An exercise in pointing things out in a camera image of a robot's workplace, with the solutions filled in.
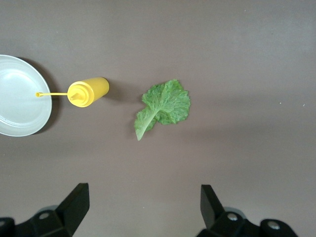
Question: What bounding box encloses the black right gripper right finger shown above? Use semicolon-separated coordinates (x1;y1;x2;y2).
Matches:
197;184;260;237

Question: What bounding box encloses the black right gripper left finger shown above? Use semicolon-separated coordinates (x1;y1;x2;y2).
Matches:
14;183;90;237

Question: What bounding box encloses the green lettuce leaf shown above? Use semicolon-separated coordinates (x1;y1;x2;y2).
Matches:
134;79;191;141

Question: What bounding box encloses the yellow mustard squeeze bottle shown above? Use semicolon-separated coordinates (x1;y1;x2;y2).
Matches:
35;77;110;108

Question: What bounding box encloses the white plate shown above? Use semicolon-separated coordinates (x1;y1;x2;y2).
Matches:
0;54;53;137

